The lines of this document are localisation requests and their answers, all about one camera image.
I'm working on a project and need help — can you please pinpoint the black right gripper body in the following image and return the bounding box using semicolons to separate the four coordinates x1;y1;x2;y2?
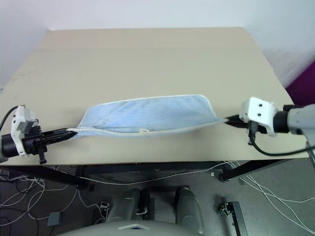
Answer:
235;114;250;130

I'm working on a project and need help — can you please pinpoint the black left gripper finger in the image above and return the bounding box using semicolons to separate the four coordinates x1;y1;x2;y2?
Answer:
43;134;77;146
42;127;78;138

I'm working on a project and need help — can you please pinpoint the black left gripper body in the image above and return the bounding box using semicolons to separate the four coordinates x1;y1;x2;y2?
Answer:
21;119;50;165

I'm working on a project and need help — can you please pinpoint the blue towel with white trim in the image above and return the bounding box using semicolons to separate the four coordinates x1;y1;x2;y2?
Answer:
66;93;229;139

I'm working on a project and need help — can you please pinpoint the purple panel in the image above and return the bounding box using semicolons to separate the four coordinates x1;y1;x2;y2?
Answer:
286;62;315;107

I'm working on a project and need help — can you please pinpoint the small grey floor box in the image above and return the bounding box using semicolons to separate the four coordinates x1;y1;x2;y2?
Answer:
47;212;63;227

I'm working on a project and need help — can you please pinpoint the metal caster wheel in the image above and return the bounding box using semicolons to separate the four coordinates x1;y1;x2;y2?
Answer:
99;202;110;217
220;202;232;217

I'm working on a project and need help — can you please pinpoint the grey rounded robot leg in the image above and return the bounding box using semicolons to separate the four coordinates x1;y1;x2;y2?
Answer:
106;189;141;223
175;187;205;235

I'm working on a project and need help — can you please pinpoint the black metal floor beam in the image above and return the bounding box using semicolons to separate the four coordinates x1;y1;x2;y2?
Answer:
225;201;249;236

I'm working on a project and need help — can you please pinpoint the grey robot torso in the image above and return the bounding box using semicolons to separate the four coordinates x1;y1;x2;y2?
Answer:
58;220;197;236

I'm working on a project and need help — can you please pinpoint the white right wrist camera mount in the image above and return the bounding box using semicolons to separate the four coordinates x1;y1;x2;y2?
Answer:
240;96;278;137

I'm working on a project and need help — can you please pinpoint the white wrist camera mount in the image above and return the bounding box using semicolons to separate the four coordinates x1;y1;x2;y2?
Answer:
240;96;278;137
10;104;38;157

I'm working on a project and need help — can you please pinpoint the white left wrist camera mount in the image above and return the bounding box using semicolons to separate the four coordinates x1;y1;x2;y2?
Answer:
10;104;38;157

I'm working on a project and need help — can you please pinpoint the black metal table frame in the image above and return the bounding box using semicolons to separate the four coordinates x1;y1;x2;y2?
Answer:
0;159;306;193

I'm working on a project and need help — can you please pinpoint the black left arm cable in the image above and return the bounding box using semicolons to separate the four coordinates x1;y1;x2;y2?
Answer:
0;106;20;131

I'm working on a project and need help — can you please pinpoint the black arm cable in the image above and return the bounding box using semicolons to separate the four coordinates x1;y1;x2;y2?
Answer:
247;119;315;171
0;106;20;131

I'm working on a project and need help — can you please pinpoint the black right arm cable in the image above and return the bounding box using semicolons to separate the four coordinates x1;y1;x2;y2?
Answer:
247;119;315;171

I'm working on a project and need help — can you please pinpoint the tangled white floor cable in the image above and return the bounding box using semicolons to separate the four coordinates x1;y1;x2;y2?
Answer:
0;166;101;225

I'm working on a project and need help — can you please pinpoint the long white floor cable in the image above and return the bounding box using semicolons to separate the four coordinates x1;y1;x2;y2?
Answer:
48;160;237;185

